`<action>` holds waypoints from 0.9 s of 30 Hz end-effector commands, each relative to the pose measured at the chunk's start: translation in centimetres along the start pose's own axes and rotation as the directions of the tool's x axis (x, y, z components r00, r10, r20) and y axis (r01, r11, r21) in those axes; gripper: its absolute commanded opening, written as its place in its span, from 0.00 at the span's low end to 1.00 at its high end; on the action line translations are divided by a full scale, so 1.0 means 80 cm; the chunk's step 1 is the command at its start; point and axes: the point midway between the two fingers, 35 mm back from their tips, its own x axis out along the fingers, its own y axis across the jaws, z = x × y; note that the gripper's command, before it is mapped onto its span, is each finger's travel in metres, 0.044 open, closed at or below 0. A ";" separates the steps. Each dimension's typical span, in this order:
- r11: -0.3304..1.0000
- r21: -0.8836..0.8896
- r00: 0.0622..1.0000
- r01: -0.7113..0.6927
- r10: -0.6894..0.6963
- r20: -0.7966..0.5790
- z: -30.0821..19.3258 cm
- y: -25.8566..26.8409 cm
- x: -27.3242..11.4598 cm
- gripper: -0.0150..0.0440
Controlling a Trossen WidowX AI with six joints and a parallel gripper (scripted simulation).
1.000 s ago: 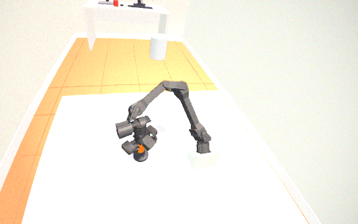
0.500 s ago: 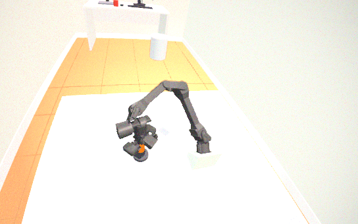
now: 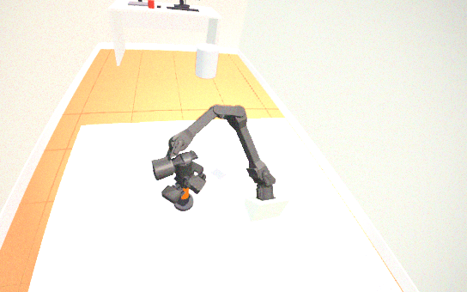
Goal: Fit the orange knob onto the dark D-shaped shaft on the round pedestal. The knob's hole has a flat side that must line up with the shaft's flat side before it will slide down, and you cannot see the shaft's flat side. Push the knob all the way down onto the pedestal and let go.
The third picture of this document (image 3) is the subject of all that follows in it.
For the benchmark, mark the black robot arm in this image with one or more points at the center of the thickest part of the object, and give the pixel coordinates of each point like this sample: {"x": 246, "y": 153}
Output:
{"x": 181, "y": 163}

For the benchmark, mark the orange knob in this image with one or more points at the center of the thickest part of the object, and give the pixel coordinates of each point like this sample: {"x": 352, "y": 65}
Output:
{"x": 186, "y": 195}

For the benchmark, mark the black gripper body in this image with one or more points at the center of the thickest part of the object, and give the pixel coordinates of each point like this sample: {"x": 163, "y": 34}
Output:
{"x": 173, "y": 194}

